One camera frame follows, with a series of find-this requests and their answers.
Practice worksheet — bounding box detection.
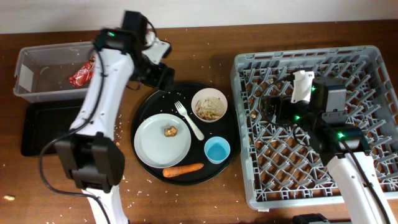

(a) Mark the pink bowl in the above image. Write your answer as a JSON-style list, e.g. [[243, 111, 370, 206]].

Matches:
[[191, 88, 228, 123]]

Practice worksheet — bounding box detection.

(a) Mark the brown food scrap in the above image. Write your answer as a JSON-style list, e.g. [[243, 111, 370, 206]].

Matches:
[[164, 126, 178, 138]]

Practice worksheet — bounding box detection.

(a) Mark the rice and peanut waste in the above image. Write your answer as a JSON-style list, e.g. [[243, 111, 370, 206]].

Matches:
[[195, 96, 225, 121]]

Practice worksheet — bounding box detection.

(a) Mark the light grey plate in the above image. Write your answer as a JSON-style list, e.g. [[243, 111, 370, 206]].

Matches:
[[134, 113, 192, 169]]

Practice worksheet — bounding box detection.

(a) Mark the red snack wrapper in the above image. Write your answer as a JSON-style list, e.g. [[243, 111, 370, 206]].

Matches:
[[68, 56, 95, 87]]

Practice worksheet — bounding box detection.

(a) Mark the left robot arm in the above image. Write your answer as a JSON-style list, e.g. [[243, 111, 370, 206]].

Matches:
[[39, 11, 175, 223]]

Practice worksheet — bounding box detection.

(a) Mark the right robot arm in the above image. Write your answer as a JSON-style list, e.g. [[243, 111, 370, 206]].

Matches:
[[258, 71, 396, 223]]

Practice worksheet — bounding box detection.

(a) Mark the grey dishwasher rack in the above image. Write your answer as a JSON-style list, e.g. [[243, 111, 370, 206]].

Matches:
[[230, 45, 397, 211]]

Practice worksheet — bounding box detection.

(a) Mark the white plastic fork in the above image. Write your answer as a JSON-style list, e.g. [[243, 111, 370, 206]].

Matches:
[[174, 101, 205, 141]]

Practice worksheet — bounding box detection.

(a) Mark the round black tray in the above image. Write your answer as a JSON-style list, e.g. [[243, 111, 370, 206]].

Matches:
[[131, 82, 240, 185]]

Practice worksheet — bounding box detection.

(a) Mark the blue cup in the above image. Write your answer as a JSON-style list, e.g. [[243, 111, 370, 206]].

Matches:
[[204, 136, 231, 164]]

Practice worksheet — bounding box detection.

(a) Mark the orange carrot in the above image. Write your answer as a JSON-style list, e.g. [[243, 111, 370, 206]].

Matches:
[[162, 163, 204, 178]]

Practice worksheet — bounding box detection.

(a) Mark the clear plastic bin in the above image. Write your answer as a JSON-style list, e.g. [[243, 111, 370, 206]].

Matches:
[[13, 42, 93, 103]]

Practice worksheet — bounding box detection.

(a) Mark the black rectangular tray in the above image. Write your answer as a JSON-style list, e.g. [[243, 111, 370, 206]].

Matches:
[[21, 99, 83, 157]]

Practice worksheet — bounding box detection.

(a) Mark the peanut on table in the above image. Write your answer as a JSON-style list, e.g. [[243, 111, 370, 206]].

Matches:
[[4, 195, 15, 201]]

